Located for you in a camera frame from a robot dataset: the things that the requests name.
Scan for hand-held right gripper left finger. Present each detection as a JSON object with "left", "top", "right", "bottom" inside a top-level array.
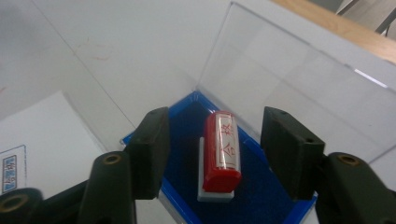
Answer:
[{"left": 123, "top": 106, "right": 172, "bottom": 201}]

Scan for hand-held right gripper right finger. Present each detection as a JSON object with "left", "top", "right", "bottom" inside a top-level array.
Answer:
[{"left": 260, "top": 105, "right": 326, "bottom": 201}]

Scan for blue ink pad clear case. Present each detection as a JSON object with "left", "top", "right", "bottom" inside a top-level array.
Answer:
[{"left": 120, "top": 1, "right": 396, "bottom": 224}]

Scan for red stamp with grey base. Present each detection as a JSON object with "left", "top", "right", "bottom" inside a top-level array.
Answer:
[{"left": 197, "top": 110, "right": 243, "bottom": 203}]

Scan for white paper sheets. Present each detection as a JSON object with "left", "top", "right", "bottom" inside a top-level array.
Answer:
[{"left": 0, "top": 91, "right": 107, "bottom": 201}]

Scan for grey metal stand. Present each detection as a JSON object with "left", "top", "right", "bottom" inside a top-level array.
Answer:
[{"left": 375, "top": 7, "right": 396, "bottom": 35}]

